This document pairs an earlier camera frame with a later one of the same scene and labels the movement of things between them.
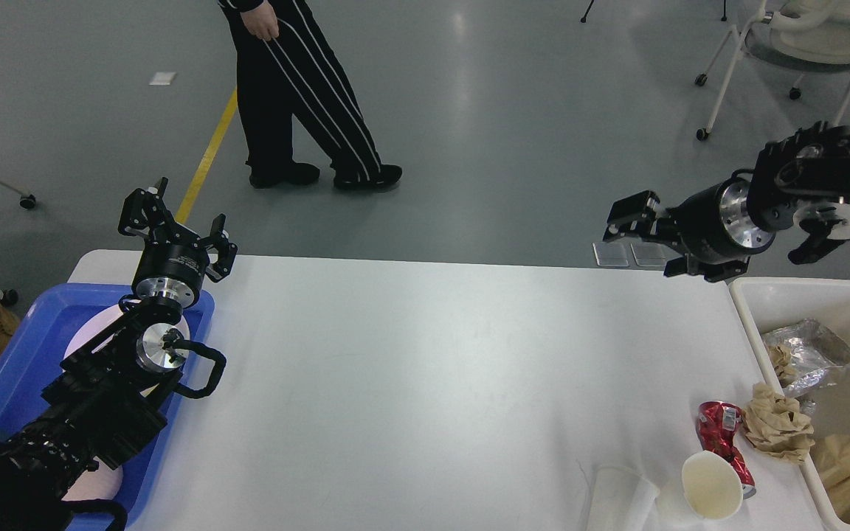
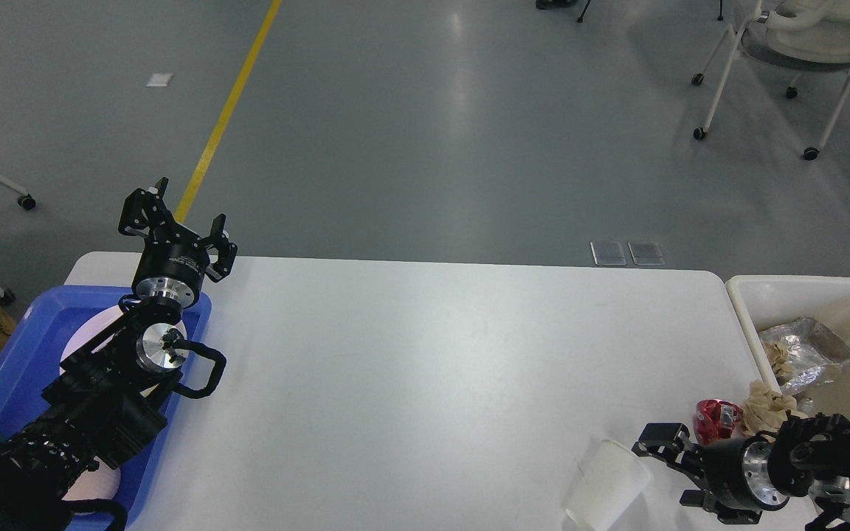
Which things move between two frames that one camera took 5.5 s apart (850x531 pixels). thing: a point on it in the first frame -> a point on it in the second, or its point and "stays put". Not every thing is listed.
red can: (716, 425) stays put
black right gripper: (713, 225) -> (736, 471)
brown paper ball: (776, 424) stays put
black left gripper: (174, 270) stays put
